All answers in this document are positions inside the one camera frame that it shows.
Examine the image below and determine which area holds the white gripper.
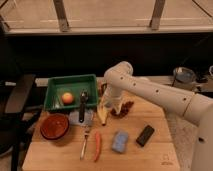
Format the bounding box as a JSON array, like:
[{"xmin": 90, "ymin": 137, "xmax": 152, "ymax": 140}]
[{"xmin": 101, "ymin": 95, "xmax": 121, "ymax": 112}]

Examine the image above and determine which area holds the yellow banana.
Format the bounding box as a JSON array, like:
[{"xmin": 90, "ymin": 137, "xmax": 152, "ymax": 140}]
[{"xmin": 97, "ymin": 105, "xmax": 109, "ymax": 126}]

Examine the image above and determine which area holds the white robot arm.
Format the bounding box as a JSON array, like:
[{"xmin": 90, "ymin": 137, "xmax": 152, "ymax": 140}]
[{"xmin": 103, "ymin": 61, "xmax": 213, "ymax": 171}]

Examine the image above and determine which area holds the dark metal can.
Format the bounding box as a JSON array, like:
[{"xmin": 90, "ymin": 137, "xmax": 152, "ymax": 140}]
[{"xmin": 101, "ymin": 83, "xmax": 107, "ymax": 95}]

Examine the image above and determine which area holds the bunch of dark grapes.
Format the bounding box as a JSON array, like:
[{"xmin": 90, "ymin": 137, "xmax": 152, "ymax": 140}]
[{"xmin": 110, "ymin": 101, "xmax": 134, "ymax": 118}]

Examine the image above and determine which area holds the black ice cream scoop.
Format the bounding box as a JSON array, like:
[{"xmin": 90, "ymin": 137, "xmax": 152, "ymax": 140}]
[{"xmin": 79, "ymin": 91, "xmax": 89, "ymax": 123}]

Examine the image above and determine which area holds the orange carrot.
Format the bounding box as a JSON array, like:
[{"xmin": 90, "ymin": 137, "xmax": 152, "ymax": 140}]
[{"xmin": 94, "ymin": 132, "xmax": 101, "ymax": 162}]

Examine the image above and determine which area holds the silver fork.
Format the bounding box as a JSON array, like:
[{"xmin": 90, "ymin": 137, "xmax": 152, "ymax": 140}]
[{"xmin": 80, "ymin": 128, "xmax": 90, "ymax": 160}]

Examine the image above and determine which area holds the grey cloth mat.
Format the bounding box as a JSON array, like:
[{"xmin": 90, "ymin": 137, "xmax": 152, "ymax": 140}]
[{"xmin": 69, "ymin": 109, "xmax": 93, "ymax": 126}]

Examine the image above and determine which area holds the orange peach fruit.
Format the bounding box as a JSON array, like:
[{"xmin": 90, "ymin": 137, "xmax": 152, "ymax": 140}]
[{"xmin": 61, "ymin": 92, "xmax": 74, "ymax": 104}]

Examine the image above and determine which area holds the blue sponge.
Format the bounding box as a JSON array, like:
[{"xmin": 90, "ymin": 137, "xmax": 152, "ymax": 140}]
[{"xmin": 112, "ymin": 131, "xmax": 129, "ymax": 153}]

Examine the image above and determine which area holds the green plastic bin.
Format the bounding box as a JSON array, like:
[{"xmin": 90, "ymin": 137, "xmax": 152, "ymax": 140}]
[{"xmin": 44, "ymin": 74, "xmax": 99, "ymax": 112}]

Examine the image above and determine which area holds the black rectangular block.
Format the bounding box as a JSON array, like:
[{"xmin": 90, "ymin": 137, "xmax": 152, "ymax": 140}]
[{"xmin": 136, "ymin": 125, "xmax": 155, "ymax": 147}]

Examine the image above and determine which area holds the red bowl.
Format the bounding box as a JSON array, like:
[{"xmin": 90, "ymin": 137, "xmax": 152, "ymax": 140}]
[{"xmin": 40, "ymin": 114, "xmax": 69, "ymax": 140}]

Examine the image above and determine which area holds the silver metal pot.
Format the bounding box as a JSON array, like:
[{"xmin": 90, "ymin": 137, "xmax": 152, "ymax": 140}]
[{"xmin": 172, "ymin": 67, "xmax": 196, "ymax": 88}]

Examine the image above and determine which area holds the black office chair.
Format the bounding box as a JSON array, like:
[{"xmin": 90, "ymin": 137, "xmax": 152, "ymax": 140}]
[{"xmin": 0, "ymin": 74, "xmax": 42, "ymax": 171}]

